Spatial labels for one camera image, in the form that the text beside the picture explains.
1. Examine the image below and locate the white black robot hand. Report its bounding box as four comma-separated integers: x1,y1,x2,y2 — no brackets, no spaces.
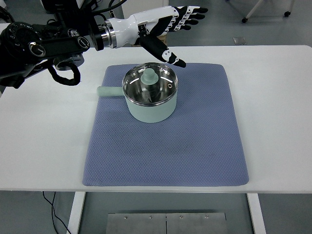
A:
96,6,208,68

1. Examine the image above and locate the green pot with glass lid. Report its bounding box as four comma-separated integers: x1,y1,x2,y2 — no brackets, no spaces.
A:
97,62,178,123

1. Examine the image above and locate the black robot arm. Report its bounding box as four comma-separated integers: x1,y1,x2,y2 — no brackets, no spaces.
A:
0,0,124,89

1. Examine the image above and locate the cardboard box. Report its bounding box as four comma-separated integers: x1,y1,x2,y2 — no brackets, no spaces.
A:
131,35,167,47

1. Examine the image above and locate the grey floor outlet cover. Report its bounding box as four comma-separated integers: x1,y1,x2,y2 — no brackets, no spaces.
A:
233,37,247,45

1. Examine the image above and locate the blue quilted mat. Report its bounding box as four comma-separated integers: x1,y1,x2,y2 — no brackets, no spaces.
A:
82,63,249,187

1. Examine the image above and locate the white rolling chair base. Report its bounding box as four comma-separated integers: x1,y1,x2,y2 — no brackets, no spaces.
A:
240,0,295,25

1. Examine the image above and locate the metal floor plate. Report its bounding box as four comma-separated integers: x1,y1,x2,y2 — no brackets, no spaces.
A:
106,213,229,234

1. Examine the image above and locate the white pedestal column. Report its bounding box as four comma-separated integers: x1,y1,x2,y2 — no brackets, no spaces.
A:
121,0,169,19

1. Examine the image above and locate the black floor cable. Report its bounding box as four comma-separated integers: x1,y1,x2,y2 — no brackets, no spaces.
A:
42,191,72,234

